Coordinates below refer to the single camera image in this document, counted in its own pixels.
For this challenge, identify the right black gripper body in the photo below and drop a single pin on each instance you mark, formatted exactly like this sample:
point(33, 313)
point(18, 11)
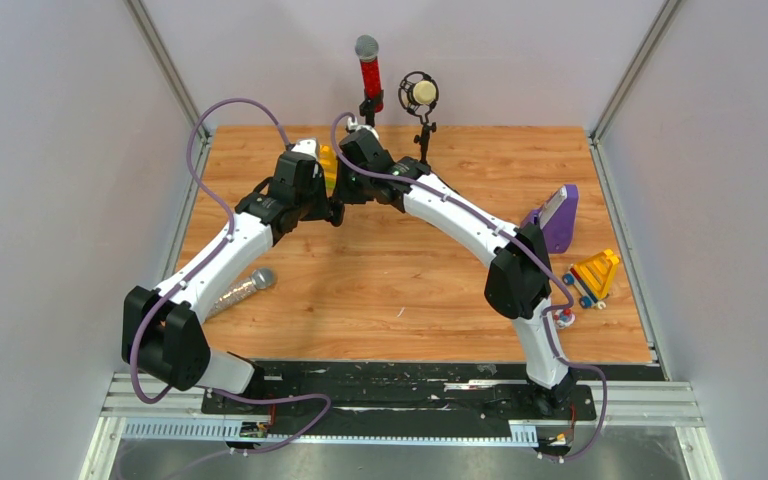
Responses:
point(354, 186)

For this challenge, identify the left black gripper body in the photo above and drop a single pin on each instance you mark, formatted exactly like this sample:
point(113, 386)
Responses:
point(316, 205)

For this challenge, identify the black earbud charging case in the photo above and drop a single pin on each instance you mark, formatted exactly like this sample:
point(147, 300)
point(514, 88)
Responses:
point(337, 212)

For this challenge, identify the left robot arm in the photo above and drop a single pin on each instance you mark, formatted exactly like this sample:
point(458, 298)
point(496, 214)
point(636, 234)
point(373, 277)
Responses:
point(162, 326)

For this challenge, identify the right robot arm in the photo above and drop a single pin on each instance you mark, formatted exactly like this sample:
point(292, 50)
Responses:
point(516, 258)

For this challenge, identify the yellow green toy block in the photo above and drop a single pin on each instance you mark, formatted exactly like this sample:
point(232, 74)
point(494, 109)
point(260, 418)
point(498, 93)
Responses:
point(328, 160)

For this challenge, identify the black round-base mic stand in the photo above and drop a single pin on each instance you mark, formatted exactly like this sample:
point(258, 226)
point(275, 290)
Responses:
point(370, 107)

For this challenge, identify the black tripod mic stand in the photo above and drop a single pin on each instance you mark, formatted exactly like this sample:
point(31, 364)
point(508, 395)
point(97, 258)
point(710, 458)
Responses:
point(428, 127)

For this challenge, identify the silver glitter microphone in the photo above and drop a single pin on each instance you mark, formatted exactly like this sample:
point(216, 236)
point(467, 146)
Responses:
point(259, 280)

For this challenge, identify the cream condenser microphone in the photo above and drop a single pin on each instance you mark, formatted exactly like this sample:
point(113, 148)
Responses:
point(418, 94)

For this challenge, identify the red microphone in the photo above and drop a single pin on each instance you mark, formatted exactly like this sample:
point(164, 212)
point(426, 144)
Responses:
point(367, 51)

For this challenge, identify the purple phone stand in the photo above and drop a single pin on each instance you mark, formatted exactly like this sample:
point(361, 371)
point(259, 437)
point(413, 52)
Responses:
point(559, 232)

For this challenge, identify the white phone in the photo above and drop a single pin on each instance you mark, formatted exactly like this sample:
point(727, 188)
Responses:
point(550, 207)

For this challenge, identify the small red white toy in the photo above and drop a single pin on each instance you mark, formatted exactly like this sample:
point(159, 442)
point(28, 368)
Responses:
point(563, 318)

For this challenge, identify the yellow toy vehicle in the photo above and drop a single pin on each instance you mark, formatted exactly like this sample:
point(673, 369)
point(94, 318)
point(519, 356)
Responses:
point(593, 278)

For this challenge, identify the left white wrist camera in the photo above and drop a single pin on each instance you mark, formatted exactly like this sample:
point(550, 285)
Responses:
point(307, 146)

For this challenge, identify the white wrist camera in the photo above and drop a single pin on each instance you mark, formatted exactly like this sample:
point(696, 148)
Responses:
point(307, 146)
point(353, 125)

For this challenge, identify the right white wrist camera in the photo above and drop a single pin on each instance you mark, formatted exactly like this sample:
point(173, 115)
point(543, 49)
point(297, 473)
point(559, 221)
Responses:
point(353, 125)

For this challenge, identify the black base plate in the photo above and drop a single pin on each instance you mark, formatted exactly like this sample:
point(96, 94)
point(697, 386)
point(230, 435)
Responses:
point(421, 398)

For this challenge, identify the white cable duct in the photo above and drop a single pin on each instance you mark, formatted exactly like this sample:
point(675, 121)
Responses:
point(234, 430)

